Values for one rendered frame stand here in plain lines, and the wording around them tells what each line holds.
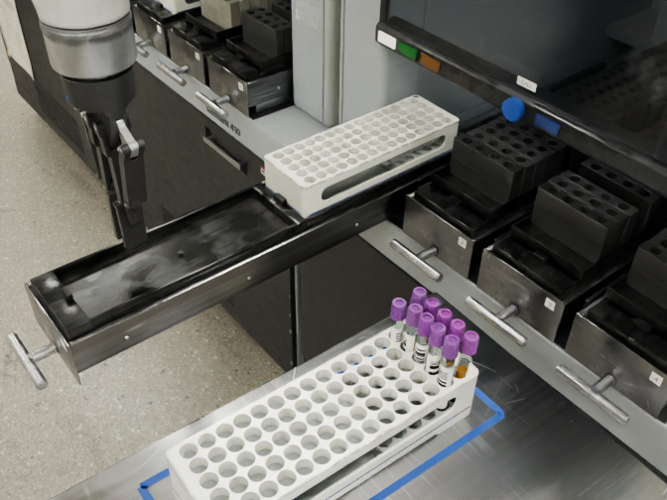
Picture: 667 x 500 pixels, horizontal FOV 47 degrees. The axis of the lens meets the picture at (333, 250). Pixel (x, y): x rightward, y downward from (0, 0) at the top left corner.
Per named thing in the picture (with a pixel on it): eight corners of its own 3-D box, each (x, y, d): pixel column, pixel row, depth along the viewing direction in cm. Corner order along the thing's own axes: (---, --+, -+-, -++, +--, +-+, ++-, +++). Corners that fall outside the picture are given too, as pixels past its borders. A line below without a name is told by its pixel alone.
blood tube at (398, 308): (382, 372, 82) (388, 304, 74) (390, 363, 83) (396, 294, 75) (395, 379, 81) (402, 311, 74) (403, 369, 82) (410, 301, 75)
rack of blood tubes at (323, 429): (411, 352, 85) (415, 312, 81) (473, 411, 79) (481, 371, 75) (171, 490, 71) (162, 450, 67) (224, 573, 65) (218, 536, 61)
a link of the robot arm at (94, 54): (106, -12, 81) (116, 40, 85) (23, 8, 77) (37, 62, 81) (147, 16, 76) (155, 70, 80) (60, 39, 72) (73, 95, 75)
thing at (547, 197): (607, 260, 97) (619, 223, 94) (598, 267, 96) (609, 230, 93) (538, 216, 104) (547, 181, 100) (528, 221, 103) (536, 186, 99)
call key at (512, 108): (505, 113, 97) (509, 92, 95) (523, 123, 95) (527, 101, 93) (498, 116, 97) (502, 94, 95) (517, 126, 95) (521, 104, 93)
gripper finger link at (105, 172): (87, 117, 83) (81, 111, 84) (102, 195, 91) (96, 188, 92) (120, 106, 85) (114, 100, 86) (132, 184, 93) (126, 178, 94)
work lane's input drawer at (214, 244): (417, 150, 132) (422, 104, 127) (475, 187, 124) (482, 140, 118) (3, 336, 97) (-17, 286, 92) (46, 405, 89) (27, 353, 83)
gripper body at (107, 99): (147, 68, 79) (159, 144, 85) (110, 41, 84) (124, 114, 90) (78, 89, 76) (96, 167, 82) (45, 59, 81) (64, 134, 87)
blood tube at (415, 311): (411, 377, 82) (424, 303, 74) (410, 389, 80) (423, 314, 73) (396, 375, 82) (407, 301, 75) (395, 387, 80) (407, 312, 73)
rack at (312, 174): (413, 127, 125) (416, 93, 121) (457, 154, 119) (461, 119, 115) (263, 191, 111) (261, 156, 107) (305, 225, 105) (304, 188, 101)
